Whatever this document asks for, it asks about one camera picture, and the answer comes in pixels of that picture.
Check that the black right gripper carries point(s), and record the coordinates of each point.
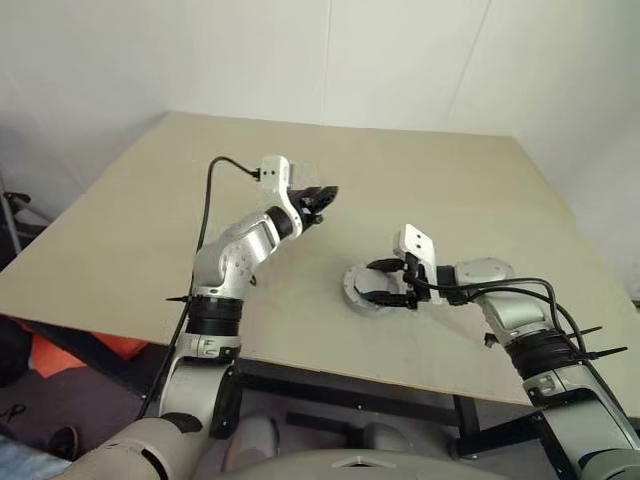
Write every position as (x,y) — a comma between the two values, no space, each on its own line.
(414,267)

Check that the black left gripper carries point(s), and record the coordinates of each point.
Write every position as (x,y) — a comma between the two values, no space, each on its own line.
(309,212)

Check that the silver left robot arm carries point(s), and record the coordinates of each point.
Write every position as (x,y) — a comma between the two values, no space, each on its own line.
(235,255)

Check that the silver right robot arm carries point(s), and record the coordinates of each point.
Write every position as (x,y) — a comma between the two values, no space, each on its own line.
(515,315)

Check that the grey rounded robot leg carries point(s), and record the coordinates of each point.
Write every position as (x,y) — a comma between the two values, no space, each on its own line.
(390,435)
(252,440)

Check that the black table base bar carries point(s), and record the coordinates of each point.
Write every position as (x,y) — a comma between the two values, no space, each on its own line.
(317,421)

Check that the grey robot torso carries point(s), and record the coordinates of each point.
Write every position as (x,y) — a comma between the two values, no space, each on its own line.
(330,465)

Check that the orange object under table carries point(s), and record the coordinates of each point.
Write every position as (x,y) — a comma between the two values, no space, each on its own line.
(60,355)

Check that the silver stand pole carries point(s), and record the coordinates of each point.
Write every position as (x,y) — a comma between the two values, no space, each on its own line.
(10,220)

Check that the black bag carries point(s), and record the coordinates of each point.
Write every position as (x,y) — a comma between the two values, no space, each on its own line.
(15,350)

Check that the black shoe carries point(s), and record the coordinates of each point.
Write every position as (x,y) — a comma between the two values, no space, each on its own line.
(65,441)

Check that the blue jeans leg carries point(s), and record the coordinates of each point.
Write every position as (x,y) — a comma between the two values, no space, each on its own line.
(22,457)

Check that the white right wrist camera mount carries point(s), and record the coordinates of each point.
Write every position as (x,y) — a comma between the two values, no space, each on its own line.
(415,240)

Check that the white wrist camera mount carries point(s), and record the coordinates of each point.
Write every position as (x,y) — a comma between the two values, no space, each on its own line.
(415,240)
(274,172)

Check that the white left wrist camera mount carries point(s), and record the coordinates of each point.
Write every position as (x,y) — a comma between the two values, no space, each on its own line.
(274,172)

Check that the black table frame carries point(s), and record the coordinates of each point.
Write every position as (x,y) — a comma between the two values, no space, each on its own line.
(350,395)

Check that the black folding frame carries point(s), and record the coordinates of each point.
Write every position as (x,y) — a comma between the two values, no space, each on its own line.
(17,200)

